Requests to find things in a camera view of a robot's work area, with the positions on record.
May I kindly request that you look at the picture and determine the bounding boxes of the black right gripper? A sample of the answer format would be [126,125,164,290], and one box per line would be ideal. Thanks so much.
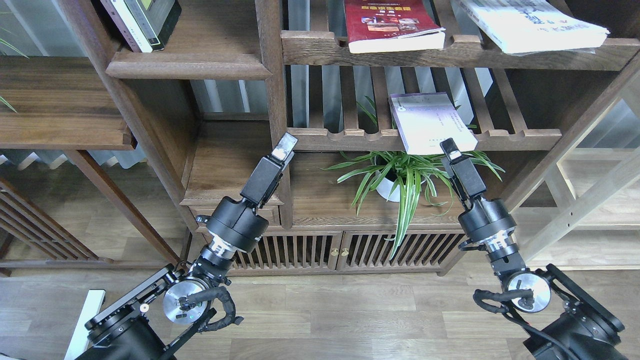
[439,137,516,247]

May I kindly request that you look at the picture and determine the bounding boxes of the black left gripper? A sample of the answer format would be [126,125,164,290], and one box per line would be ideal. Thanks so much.
[196,132,298,254]

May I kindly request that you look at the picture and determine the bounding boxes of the pale purple book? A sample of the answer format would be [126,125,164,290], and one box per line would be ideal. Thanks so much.
[389,92,478,156]

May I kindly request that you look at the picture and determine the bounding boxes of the white book with blue text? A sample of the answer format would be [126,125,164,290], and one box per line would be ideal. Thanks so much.
[457,0,610,55]

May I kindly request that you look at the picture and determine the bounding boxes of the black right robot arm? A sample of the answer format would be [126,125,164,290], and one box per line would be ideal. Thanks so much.
[440,138,625,360]

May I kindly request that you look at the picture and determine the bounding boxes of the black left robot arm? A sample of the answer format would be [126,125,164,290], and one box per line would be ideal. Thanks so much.
[78,133,297,360]

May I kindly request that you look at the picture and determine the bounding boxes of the dark wooden bookshelf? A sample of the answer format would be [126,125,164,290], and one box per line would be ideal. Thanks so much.
[57,0,639,276]

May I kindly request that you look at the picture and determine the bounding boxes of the green spider plant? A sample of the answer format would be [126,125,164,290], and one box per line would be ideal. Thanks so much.
[322,96,506,259]

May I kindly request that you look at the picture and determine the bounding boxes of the white plant pot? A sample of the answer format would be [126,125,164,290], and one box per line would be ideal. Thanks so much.
[375,177,402,203]

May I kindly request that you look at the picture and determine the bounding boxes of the light wooden rack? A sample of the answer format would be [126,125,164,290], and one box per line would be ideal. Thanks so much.
[495,75,640,272]

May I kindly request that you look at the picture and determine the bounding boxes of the red book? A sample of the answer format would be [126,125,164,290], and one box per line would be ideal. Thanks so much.
[344,0,445,54]

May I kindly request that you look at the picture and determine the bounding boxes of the dark grey book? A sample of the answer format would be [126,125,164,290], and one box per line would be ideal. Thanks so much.
[125,0,182,51]

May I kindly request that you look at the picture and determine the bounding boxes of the white spine book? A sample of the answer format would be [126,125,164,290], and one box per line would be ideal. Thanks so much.
[100,0,153,53]

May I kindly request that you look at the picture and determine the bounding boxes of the green leaves at left edge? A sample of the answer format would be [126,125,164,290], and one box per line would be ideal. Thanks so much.
[0,10,30,113]

